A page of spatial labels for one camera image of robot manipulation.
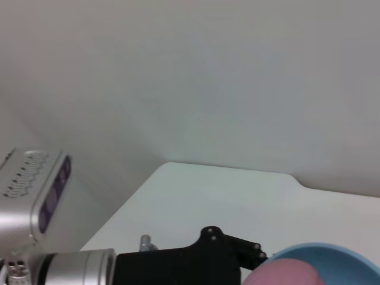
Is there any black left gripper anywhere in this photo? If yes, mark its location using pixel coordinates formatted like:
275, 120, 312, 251
115, 226, 268, 285

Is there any pink toy peach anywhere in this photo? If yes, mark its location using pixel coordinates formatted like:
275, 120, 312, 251
242, 257, 320, 285

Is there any blue bowl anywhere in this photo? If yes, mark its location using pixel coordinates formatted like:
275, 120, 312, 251
267, 242, 380, 285

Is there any left arm cable with plug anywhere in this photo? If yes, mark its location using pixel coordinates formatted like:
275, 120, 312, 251
139, 234, 159, 252

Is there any silver left camera bracket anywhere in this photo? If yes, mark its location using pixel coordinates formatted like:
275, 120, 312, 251
4, 256, 32, 285

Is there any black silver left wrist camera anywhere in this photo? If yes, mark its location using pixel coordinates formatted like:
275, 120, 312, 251
0, 148, 72, 242

